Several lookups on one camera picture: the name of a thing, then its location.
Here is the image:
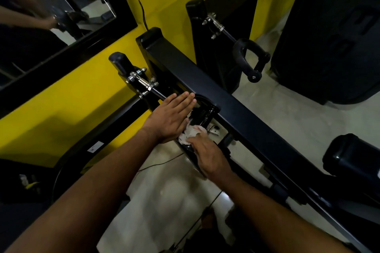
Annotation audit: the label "person's left hand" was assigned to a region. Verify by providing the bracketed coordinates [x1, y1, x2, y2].
[141, 91, 197, 145]

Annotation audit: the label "person's right hand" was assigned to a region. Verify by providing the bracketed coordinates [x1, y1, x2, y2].
[186, 126, 234, 184]

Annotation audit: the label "white cleaning wipe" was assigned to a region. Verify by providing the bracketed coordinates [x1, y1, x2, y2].
[178, 125, 207, 146]

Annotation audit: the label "black D-shaped handle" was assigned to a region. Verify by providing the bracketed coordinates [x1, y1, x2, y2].
[232, 38, 272, 84]
[175, 93, 222, 179]

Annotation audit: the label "chrome swivel link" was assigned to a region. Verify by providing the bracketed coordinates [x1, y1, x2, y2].
[126, 67, 167, 101]
[201, 12, 238, 44]

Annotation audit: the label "person's right forearm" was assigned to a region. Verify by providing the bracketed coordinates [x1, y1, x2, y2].
[213, 170, 354, 253]

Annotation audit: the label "person's left forearm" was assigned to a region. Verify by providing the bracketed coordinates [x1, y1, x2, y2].
[6, 128, 161, 253]

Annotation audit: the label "person's black shorts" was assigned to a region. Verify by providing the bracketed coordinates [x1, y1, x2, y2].
[178, 226, 238, 253]

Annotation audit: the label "black tower speaker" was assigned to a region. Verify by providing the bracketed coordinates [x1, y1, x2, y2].
[205, 0, 260, 94]

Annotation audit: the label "maroon chest pad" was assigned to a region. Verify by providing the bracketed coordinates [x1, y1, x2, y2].
[323, 133, 380, 193]

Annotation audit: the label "dark weight stack shroud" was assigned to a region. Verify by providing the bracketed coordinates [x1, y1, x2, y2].
[270, 0, 380, 105]

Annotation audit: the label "black subwoofer box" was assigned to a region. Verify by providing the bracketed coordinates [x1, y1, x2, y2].
[0, 158, 55, 204]

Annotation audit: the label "black floor cable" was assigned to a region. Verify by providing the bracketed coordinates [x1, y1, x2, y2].
[137, 153, 184, 173]

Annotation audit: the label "black lever row machine frame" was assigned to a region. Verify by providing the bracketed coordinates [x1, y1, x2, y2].
[52, 0, 380, 253]

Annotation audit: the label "black framed wall mirror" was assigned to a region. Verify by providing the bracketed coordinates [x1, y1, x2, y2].
[0, 0, 139, 120]

